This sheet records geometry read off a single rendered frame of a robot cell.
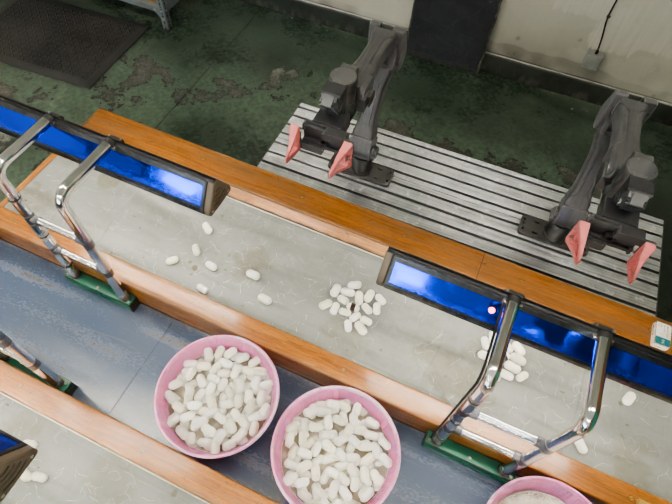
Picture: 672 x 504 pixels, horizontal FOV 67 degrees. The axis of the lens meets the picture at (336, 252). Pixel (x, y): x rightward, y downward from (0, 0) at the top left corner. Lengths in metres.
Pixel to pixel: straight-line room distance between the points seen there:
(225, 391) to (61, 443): 0.34
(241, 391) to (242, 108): 1.90
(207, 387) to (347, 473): 0.35
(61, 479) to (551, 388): 1.06
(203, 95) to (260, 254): 1.71
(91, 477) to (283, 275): 0.59
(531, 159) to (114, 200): 1.99
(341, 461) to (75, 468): 0.54
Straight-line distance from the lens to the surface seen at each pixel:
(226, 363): 1.20
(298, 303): 1.25
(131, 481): 1.19
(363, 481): 1.13
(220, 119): 2.77
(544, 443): 0.99
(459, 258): 1.34
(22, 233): 1.52
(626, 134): 1.27
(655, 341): 1.40
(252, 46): 3.22
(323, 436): 1.14
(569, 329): 0.93
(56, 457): 1.25
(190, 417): 1.18
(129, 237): 1.43
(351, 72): 1.12
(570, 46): 3.06
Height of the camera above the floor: 1.86
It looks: 57 degrees down
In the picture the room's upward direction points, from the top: 4 degrees clockwise
